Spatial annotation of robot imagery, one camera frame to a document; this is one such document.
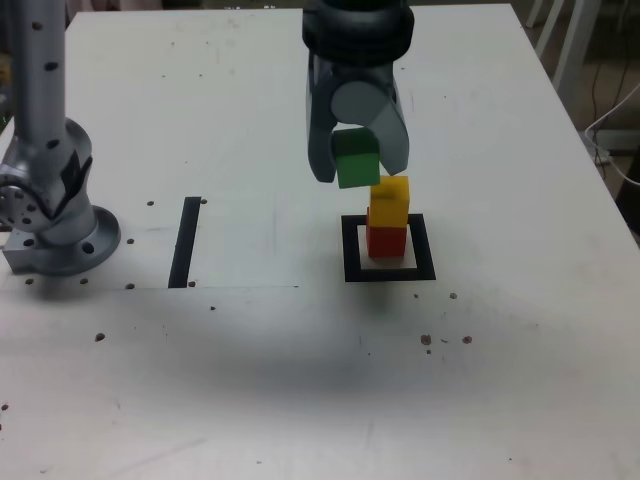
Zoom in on black tape strip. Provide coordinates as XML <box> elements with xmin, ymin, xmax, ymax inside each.
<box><xmin>167</xmin><ymin>196</ymin><xmax>202</xmax><ymax>290</ymax></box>

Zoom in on yellow cube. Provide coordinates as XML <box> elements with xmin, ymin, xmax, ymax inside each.
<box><xmin>368</xmin><ymin>175</ymin><xmax>411</xmax><ymax>229</ymax></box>

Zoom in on white cable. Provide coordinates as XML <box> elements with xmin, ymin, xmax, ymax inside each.
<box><xmin>583</xmin><ymin>82</ymin><xmax>640</xmax><ymax>189</ymax></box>

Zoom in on white furniture legs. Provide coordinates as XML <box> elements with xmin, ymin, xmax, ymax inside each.
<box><xmin>524</xmin><ymin>0</ymin><xmax>594</xmax><ymax>86</ymax></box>

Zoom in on red cube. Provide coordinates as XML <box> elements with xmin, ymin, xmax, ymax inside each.
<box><xmin>366</xmin><ymin>207</ymin><xmax>407</xmax><ymax>260</ymax></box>

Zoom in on green cube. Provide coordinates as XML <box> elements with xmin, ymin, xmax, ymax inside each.
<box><xmin>332</xmin><ymin>127</ymin><xmax>382</xmax><ymax>190</ymax></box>

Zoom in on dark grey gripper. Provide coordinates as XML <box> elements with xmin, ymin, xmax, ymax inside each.
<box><xmin>305</xmin><ymin>53</ymin><xmax>412</xmax><ymax>184</ymax></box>

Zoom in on black tape square outline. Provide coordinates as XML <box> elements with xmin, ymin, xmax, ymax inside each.
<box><xmin>340</xmin><ymin>213</ymin><xmax>437</xmax><ymax>284</ymax></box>

